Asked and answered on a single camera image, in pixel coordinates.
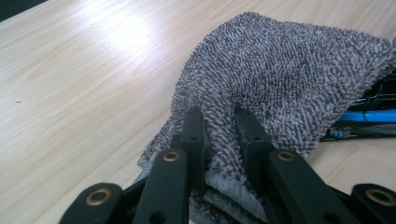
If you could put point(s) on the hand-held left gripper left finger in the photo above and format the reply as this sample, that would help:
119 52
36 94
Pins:
193 140

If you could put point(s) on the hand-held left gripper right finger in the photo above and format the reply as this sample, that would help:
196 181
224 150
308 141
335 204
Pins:
253 140

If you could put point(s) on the grey towel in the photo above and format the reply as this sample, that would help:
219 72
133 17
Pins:
264 77

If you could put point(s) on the blue toy car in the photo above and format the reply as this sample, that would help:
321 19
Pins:
370 116

